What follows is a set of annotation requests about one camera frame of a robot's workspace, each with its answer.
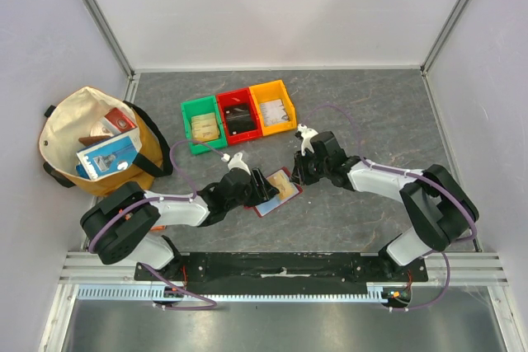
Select red leather card holder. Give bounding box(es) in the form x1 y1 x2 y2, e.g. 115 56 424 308
252 167 303 218

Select gold credit card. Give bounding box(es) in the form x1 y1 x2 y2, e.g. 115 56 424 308
267 170 299 201

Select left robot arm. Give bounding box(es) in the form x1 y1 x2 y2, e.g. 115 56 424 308
80 168 279 280

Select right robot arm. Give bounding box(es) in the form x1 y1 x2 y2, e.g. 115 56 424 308
290 124 479 281

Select black card in red bin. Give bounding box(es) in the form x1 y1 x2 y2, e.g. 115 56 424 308
224 103 256 135

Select beige cards in green bin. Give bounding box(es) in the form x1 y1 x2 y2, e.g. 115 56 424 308
191 112 220 142

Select white card in yellow bin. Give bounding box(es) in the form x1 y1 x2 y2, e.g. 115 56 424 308
259 99 290 127

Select yellow plastic bin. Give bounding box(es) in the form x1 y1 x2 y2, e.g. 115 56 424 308
249 80 297 136

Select red plastic bin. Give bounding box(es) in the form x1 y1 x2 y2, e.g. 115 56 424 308
215 87 262 146

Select green plastic bin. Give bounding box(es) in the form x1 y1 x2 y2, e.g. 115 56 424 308
181 96 228 149

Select orange picture box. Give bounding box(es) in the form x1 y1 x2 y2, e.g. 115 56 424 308
150 225 167 232

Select blue product box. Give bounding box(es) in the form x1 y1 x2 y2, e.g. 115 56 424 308
76 128 142 181

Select red white box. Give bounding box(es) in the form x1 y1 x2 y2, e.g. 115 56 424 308
100 108 136 136

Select canvas tote bag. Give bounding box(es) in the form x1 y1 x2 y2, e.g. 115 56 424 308
39 87 173 196

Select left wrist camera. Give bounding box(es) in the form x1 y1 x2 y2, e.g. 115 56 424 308
221 152 251 174

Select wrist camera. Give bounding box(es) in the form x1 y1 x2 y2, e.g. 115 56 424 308
221 152 251 174
295 124 318 157

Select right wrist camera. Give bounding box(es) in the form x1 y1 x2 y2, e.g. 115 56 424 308
295 124 318 157

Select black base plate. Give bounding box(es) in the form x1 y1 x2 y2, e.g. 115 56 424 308
157 252 428 284

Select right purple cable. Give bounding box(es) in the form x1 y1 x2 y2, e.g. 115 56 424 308
304 104 479 312

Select slotted cable duct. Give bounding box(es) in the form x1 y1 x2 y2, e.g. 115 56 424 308
76 283 390 302

